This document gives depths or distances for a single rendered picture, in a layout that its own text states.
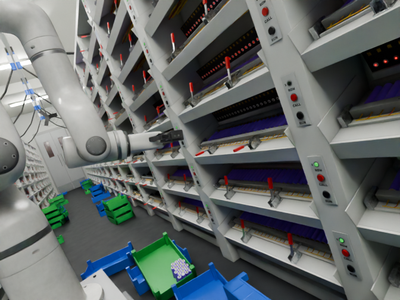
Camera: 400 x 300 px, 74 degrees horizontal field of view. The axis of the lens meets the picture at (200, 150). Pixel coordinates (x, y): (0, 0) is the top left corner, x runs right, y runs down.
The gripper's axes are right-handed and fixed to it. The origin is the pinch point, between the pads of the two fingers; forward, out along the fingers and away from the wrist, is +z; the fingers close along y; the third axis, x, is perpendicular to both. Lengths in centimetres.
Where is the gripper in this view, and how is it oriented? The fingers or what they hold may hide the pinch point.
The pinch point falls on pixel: (174, 136)
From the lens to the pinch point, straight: 84.9
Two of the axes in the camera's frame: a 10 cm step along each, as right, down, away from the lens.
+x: -1.7, -9.8, -0.1
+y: 4.4, -0.7, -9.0
